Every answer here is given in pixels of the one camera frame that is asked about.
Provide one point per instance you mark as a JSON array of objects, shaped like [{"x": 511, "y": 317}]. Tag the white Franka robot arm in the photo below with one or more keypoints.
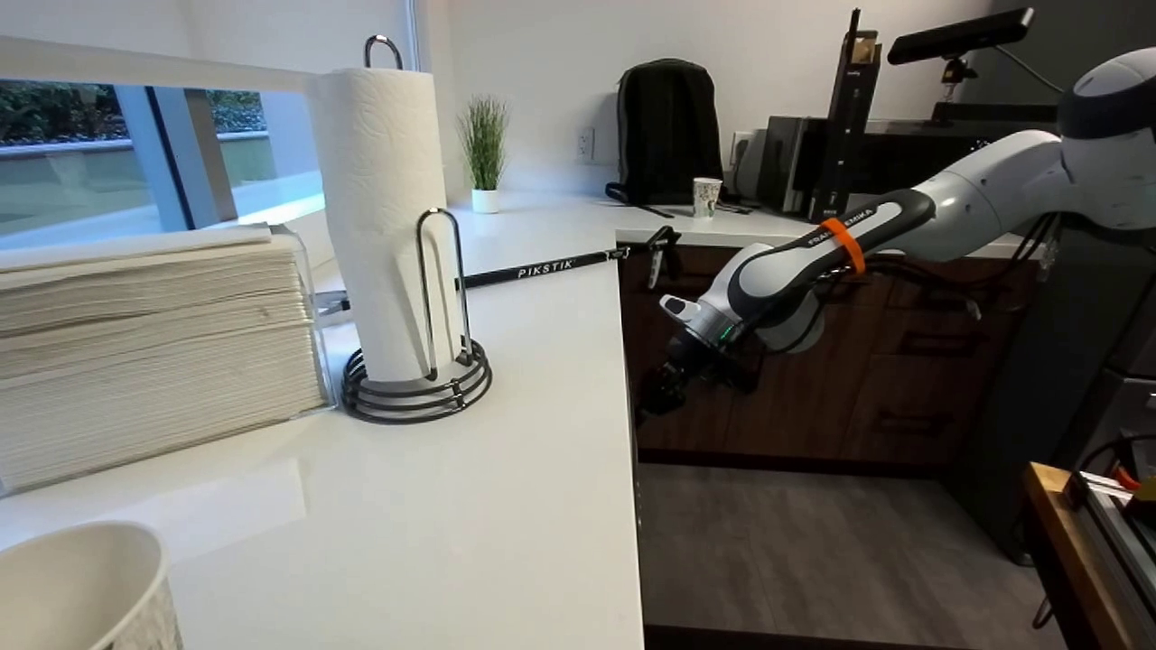
[{"x": 987, "y": 192}]

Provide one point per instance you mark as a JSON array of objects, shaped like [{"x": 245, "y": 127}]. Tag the tall black device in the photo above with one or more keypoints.
[{"x": 846, "y": 122}]

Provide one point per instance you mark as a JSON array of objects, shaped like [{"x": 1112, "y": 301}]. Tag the white paper cup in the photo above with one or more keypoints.
[{"x": 76, "y": 596}]

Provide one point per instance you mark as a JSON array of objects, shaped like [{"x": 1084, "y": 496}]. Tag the small white cup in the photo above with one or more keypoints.
[{"x": 705, "y": 196}]

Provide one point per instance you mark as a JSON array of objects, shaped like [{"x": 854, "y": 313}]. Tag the white paper towel roll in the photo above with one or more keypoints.
[{"x": 390, "y": 218}]

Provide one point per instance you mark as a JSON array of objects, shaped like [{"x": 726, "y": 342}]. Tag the black backpack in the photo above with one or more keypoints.
[{"x": 665, "y": 131}]

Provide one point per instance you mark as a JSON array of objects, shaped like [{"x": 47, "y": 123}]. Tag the window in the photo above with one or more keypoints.
[{"x": 85, "y": 157}]

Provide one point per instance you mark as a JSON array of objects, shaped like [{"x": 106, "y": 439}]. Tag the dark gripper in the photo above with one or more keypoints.
[{"x": 713, "y": 362}]

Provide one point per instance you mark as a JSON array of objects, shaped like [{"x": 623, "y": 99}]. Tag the black grabber stick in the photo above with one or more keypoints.
[{"x": 543, "y": 269}]

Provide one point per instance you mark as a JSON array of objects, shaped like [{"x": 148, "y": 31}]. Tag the small green potted plant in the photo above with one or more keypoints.
[{"x": 484, "y": 151}]

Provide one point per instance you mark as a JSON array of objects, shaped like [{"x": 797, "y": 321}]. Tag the black camera on tripod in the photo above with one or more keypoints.
[{"x": 958, "y": 39}]

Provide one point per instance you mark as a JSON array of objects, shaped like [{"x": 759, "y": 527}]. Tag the stack of folded paper towels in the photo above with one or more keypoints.
[{"x": 147, "y": 354}]

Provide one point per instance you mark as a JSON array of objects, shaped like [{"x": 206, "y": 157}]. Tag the dark wooden drawer cabinets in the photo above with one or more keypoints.
[{"x": 891, "y": 384}]

